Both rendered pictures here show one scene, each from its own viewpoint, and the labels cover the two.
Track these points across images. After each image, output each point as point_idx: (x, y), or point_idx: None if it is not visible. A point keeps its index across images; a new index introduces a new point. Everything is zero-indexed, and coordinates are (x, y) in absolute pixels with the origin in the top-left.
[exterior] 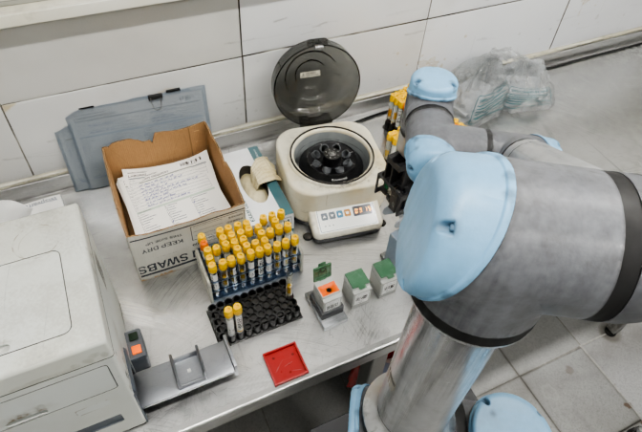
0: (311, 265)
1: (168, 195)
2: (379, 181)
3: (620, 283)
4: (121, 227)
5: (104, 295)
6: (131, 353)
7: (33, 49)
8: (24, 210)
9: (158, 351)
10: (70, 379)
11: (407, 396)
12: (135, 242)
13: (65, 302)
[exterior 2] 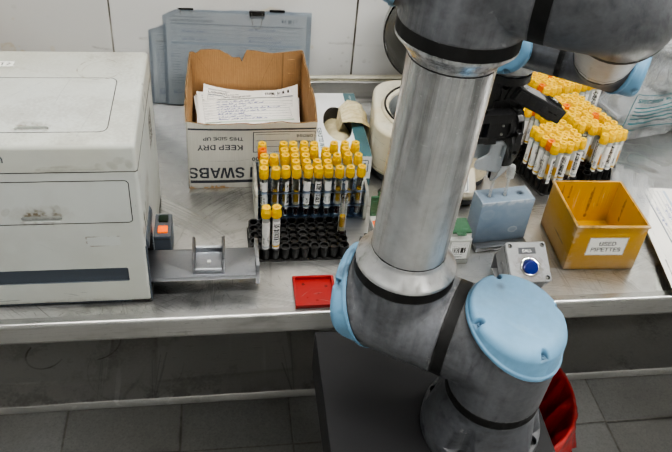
0: None
1: (243, 115)
2: None
3: None
4: (186, 141)
5: (146, 140)
6: (156, 231)
7: None
8: None
9: (184, 247)
10: (90, 184)
11: (391, 182)
12: (193, 131)
13: (108, 112)
